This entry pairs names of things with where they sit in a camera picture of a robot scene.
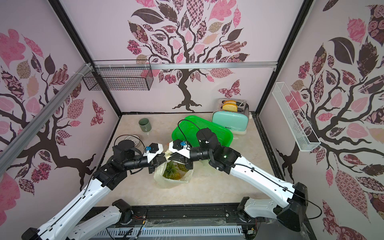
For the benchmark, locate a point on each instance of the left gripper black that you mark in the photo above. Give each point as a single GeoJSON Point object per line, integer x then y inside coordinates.
{"type": "Point", "coordinates": [153, 164]}

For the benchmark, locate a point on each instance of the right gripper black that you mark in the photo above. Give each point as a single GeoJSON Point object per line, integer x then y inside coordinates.
{"type": "Point", "coordinates": [180, 159]}

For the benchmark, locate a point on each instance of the green-yellow pineapple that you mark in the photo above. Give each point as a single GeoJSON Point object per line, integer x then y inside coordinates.
{"type": "Point", "coordinates": [172, 171]}

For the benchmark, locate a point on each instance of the yellow translucent plastic bag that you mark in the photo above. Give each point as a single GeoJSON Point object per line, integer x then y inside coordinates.
{"type": "Point", "coordinates": [164, 183]}

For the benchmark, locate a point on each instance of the green plastic basket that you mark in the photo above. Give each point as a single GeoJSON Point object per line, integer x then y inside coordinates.
{"type": "Point", "coordinates": [188, 128]}

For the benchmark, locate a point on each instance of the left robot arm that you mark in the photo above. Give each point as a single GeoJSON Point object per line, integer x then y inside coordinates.
{"type": "Point", "coordinates": [68, 224]}

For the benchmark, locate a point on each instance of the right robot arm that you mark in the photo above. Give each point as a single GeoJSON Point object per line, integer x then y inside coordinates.
{"type": "Point", "coordinates": [287, 202]}

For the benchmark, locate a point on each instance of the patterned white bowl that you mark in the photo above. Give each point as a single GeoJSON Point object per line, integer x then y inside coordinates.
{"type": "Point", "coordinates": [134, 138]}

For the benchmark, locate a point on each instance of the green ceramic cup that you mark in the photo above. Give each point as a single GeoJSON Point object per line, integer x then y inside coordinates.
{"type": "Point", "coordinates": [145, 125]}

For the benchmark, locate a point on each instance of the mint green toaster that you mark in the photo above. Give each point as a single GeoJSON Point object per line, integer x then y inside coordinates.
{"type": "Point", "coordinates": [236, 122]}

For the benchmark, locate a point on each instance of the bread slice in toaster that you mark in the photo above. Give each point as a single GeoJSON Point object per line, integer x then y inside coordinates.
{"type": "Point", "coordinates": [230, 107]}

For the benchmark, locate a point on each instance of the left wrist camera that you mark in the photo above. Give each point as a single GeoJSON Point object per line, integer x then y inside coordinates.
{"type": "Point", "coordinates": [152, 151]}

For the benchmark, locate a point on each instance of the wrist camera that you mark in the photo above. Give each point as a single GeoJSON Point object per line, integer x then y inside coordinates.
{"type": "Point", "coordinates": [152, 151]}
{"type": "Point", "coordinates": [180, 147]}

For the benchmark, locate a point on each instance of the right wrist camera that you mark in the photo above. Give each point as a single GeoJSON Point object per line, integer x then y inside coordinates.
{"type": "Point", "coordinates": [180, 147]}

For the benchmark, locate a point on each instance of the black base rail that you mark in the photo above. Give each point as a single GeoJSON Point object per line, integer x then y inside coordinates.
{"type": "Point", "coordinates": [210, 215]}

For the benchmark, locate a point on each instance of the white slotted cable duct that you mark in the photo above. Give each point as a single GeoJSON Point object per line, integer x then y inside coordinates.
{"type": "Point", "coordinates": [158, 233]}

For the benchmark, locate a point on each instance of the black wire basket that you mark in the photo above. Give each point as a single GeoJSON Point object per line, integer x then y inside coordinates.
{"type": "Point", "coordinates": [131, 76]}

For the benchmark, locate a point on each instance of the back aluminium rail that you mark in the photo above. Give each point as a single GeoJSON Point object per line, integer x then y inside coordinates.
{"type": "Point", "coordinates": [232, 65]}

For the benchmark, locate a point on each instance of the white wire shelf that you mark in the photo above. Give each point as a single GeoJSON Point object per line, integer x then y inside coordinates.
{"type": "Point", "coordinates": [290, 103]}

